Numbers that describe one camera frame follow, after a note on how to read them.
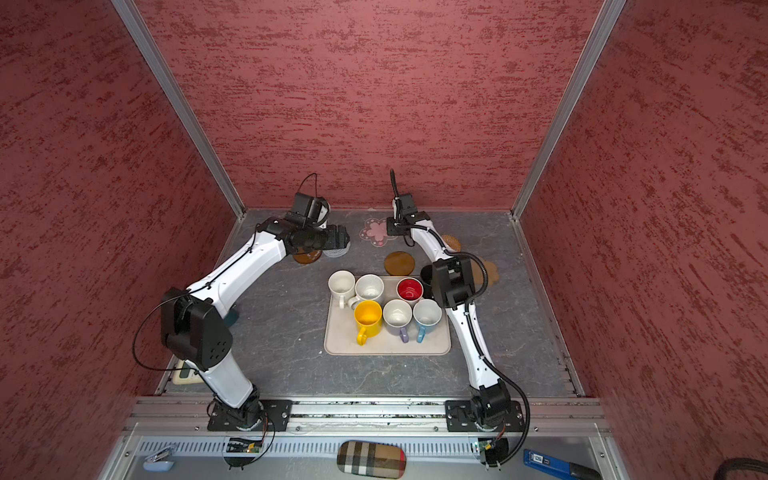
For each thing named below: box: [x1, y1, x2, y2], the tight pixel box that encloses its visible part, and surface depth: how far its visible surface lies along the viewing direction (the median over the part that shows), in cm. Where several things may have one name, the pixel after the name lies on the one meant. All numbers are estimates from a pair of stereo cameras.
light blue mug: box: [412, 298, 443, 343], surface depth 85 cm
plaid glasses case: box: [337, 440, 407, 479], surface depth 67 cm
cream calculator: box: [172, 359, 205, 385], surface depth 80 cm
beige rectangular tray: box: [324, 300, 452, 356], surface depth 88 cm
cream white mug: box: [327, 269, 356, 309], surface depth 91 cm
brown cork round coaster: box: [384, 250, 415, 276], surface depth 108 cm
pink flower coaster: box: [359, 217, 398, 248], surface depth 116 cm
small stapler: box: [143, 445, 175, 473], surface depth 68 cm
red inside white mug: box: [396, 277, 424, 307], surface depth 92 cm
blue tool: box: [523, 449, 603, 480], surface depth 66 cm
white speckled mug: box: [348, 274, 385, 309], surface depth 91 cm
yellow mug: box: [353, 300, 383, 346], surface depth 86 cm
